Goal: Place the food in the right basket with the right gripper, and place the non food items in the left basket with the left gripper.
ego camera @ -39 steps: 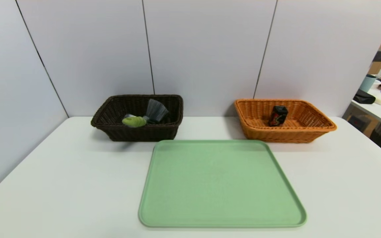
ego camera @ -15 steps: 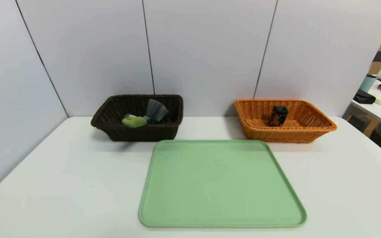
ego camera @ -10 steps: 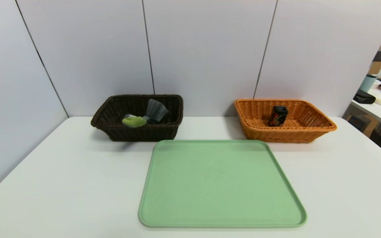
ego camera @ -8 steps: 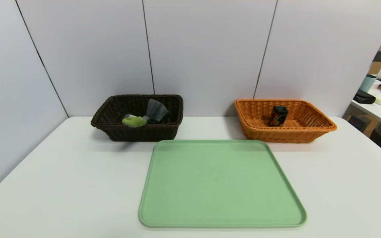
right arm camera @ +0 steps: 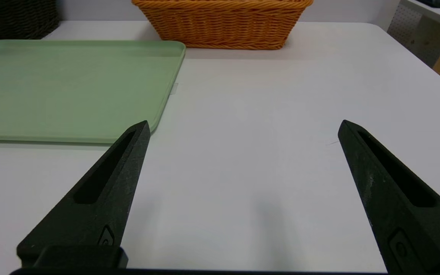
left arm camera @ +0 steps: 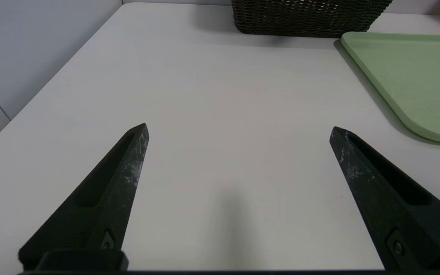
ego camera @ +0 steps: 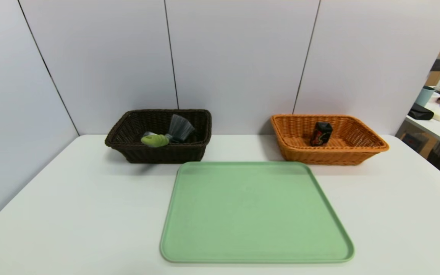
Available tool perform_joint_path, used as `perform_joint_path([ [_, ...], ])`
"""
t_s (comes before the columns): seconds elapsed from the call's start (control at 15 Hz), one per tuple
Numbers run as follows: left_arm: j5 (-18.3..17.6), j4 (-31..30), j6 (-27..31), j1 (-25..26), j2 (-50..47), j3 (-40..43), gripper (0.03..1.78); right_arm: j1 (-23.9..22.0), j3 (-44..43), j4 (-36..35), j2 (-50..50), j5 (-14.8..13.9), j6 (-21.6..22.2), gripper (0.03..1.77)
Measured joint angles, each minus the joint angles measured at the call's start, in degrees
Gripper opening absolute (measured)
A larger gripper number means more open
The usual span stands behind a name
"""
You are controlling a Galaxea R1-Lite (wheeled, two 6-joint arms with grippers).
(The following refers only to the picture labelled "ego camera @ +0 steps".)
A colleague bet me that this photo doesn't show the black brush green handle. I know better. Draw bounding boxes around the black brush green handle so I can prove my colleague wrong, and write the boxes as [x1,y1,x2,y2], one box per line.
[141,114,196,148]

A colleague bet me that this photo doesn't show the black red gum box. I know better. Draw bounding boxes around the black red gum box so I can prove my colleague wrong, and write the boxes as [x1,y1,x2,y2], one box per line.
[310,122,333,147]

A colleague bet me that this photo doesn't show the dark brown wicker basket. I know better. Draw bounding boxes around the dark brown wicker basket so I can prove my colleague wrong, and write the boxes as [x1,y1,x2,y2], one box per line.
[105,109,212,164]

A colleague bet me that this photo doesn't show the orange wicker basket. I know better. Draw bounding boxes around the orange wicker basket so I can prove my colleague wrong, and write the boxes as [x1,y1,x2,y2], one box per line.
[270,114,390,166]

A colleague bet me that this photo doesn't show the light green plastic tray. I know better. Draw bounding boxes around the light green plastic tray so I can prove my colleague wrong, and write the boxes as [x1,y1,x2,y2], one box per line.
[160,161,355,264]

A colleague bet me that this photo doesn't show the black pouch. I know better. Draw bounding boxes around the black pouch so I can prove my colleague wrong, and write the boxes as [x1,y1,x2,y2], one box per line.
[408,103,435,121]

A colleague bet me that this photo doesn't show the teal cup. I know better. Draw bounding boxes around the teal cup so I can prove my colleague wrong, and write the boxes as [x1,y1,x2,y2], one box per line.
[415,86,436,107]

